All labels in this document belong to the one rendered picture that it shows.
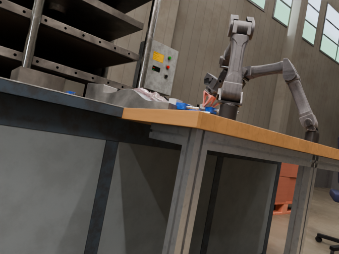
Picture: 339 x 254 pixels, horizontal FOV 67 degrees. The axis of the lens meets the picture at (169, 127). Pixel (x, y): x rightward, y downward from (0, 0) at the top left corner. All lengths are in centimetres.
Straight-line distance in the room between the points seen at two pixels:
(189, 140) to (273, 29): 654
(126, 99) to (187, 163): 59
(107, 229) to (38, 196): 30
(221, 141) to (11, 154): 61
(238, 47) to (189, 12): 426
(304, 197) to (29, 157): 93
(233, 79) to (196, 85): 417
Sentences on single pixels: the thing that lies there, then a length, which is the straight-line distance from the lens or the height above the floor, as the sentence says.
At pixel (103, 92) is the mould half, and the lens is 124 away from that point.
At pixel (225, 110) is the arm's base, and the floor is 85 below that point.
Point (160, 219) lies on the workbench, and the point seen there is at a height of 36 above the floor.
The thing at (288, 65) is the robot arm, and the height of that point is 120.
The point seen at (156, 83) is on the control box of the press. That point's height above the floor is 114.
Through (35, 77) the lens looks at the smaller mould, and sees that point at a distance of 104.
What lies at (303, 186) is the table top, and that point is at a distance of 107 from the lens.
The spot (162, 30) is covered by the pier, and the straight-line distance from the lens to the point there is 445.
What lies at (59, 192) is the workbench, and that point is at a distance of 95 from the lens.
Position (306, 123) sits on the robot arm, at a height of 91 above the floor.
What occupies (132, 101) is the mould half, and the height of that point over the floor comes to 85.
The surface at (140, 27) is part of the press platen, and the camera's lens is 211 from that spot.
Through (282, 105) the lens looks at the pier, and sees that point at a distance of 681.
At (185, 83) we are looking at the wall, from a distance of 495.
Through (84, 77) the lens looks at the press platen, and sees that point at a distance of 182.
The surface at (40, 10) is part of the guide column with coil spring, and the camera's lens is 176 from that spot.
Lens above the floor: 73
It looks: 2 degrees up
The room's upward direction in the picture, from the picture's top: 11 degrees clockwise
